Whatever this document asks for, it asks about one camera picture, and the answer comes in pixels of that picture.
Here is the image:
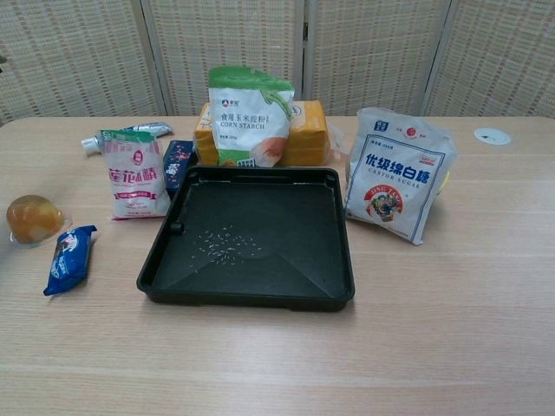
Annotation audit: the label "pink snack packet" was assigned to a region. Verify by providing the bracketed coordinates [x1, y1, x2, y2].
[100, 128, 171, 222]

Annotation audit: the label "black square plastic tray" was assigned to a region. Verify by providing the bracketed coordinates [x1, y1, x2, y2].
[135, 166, 356, 313]

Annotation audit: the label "small white grains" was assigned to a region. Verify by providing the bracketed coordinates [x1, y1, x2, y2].
[188, 223, 265, 274]

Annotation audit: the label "blue cookie packet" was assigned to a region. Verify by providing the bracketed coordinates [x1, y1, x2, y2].
[42, 224, 99, 297]

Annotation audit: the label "orange yellow tissue pack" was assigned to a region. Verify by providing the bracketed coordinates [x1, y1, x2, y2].
[193, 100, 329, 168]

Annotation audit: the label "green white corn starch bag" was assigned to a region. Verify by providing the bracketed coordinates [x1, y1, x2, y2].
[206, 65, 297, 169]

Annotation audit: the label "dark blue carton box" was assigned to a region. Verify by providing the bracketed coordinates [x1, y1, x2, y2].
[162, 139, 195, 203]

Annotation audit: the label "white castor sugar bag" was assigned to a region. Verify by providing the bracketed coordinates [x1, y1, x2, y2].
[343, 107, 459, 247]

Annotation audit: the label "blue white toothpaste tube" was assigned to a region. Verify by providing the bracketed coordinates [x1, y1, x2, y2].
[81, 121, 174, 153]

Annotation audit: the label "woven folding screen panel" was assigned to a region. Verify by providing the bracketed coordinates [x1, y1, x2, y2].
[427, 0, 555, 118]
[140, 0, 311, 117]
[0, 0, 168, 127]
[303, 0, 452, 117]

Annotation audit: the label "white round table grommet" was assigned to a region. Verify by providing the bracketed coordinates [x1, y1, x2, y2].
[473, 127, 513, 146]

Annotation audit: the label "round orange bun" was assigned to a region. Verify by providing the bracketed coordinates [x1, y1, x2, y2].
[5, 194, 74, 248]

